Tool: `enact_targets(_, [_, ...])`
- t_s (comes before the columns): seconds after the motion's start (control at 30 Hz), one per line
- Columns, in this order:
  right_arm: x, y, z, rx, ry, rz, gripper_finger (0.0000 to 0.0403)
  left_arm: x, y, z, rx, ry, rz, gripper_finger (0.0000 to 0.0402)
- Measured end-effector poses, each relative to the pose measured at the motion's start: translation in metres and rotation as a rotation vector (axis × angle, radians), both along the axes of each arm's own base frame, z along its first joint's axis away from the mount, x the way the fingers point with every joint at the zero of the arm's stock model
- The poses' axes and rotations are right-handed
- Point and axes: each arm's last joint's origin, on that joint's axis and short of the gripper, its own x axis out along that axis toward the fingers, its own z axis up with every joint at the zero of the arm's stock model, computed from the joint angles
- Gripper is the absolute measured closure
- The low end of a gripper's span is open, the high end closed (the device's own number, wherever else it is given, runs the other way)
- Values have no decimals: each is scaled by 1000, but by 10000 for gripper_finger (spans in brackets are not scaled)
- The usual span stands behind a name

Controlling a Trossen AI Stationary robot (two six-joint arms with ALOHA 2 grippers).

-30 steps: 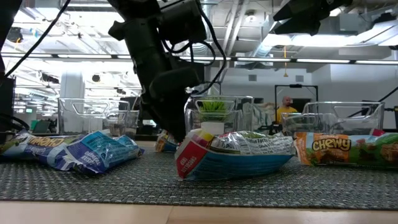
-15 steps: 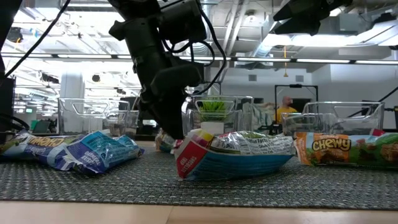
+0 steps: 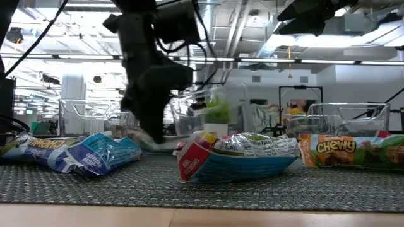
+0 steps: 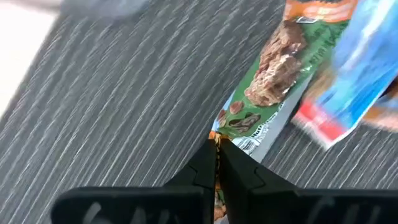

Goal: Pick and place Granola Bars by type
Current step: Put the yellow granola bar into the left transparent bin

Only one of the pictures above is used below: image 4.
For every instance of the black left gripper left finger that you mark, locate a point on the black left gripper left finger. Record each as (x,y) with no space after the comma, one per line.
(174,202)

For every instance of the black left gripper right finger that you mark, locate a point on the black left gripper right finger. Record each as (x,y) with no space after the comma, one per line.
(280,205)

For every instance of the green chocolate granola bar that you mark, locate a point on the green chocolate granola bar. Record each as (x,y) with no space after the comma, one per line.
(276,71)

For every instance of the blue red-ended granola bar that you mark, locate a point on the blue red-ended granola bar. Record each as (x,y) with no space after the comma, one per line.
(357,77)

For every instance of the orange-brown granola bar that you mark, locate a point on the orange-brown granola bar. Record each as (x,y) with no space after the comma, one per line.
(382,116)

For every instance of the grey ribbed mat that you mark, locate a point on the grey ribbed mat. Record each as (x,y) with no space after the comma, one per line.
(124,93)

